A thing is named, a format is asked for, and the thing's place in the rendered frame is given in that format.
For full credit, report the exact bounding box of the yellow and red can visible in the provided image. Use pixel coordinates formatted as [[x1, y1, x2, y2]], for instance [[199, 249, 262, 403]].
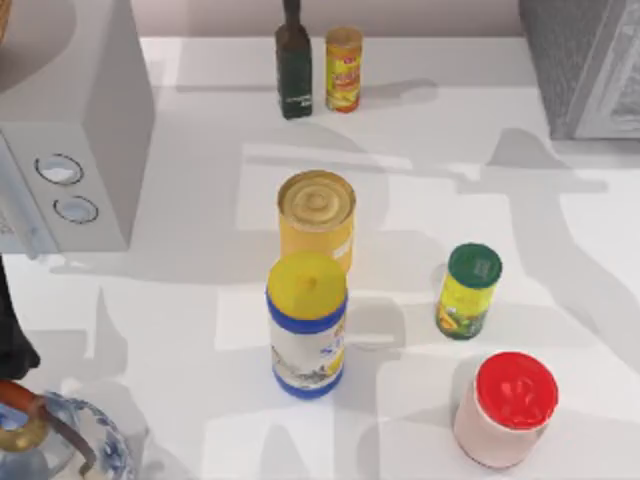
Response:
[[324, 26, 364, 114]]

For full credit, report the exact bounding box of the large microwave knob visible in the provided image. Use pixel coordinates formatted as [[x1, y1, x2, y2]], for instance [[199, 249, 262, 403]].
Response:
[[34, 153, 85, 187]]

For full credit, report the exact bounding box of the large yellow can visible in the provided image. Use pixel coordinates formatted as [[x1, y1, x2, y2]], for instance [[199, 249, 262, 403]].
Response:
[[276, 169, 358, 277]]

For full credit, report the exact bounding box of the red-lidded pink jar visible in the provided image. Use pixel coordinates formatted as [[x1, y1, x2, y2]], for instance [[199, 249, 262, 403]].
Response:
[[452, 351, 560, 471]]

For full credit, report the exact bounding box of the blue white yellow-lidded bottle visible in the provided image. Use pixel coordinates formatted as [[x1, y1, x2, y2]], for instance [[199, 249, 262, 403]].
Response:
[[265, 250, 349, 401]]

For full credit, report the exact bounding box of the blue and white teapot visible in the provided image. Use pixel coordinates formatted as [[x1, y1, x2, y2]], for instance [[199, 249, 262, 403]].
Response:
[[0, 379, 138, 480]]

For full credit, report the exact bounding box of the pale microwave oven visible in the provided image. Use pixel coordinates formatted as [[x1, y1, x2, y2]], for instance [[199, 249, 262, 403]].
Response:
[[0, 0, 156, 259]]

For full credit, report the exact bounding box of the grey cabinet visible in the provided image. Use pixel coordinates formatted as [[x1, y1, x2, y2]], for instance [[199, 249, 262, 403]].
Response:
[[517, 0, 640, 142]]

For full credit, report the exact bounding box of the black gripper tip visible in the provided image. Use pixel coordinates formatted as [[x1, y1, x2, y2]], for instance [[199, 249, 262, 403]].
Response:
[[0, 257, 42, 382]]

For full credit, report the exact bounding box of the dark green glass bottle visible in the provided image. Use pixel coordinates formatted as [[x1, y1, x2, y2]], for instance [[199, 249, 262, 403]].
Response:
[[274, 0, 315, 121]]

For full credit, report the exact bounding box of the green-lidded yellow jar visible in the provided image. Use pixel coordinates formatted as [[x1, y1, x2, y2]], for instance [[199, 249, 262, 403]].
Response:
[[435, 242, 504, 342]]

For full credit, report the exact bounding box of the small microwave knob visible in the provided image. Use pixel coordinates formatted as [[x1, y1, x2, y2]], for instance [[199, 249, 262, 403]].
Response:
[[52, 195, 100, 226]]

